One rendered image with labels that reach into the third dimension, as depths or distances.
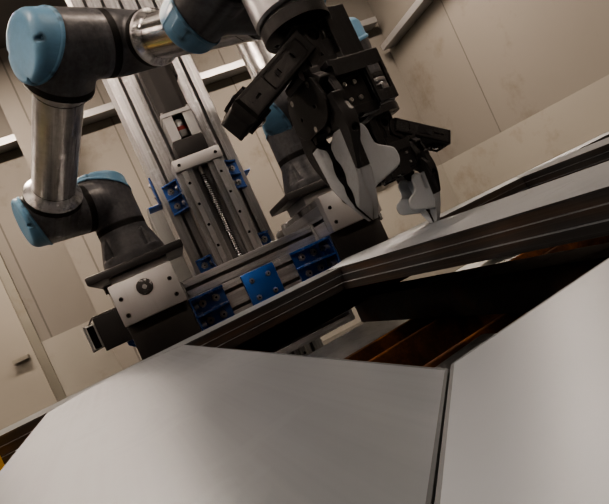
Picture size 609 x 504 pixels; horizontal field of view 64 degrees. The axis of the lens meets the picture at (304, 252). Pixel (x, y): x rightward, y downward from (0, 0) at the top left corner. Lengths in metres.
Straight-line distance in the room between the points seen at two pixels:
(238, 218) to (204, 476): 1.19
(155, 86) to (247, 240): 0.48
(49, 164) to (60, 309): 3.66
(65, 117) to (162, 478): 0.86
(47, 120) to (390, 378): 0.90
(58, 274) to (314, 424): 4.57
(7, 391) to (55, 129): 3.90
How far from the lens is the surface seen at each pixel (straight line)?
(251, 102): 0.44
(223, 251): 1.31
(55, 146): 1.04
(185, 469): 0.19
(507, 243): 0.48
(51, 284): 4.71
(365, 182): 0.46
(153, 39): 0.90
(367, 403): 0.16
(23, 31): 0.93
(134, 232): 1.21
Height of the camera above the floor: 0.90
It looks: level
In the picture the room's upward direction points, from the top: 25 degrees counter-clockwise
